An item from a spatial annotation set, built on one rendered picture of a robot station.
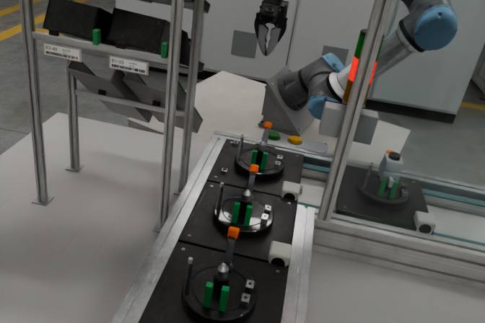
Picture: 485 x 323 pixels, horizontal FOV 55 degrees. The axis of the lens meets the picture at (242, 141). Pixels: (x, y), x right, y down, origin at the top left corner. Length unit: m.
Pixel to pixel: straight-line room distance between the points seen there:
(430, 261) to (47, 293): 0.88
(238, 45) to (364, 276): 3.28
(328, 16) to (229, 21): 0.85
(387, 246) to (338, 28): 3.15
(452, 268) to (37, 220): 1.02
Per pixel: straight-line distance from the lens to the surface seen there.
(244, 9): 4.19
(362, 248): 1.22
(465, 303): 1.27
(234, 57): 4.31
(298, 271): 1.03
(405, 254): 1.24
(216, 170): 1.26
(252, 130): 1.73
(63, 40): 1.08
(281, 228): 1.09
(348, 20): 4.19
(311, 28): 4.19
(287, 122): 1.73
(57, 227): 1.24
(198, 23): 1.13
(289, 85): 1.74
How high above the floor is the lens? 1.64
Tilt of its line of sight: 28 degrees down
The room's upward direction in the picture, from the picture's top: 9 degrees clockwise
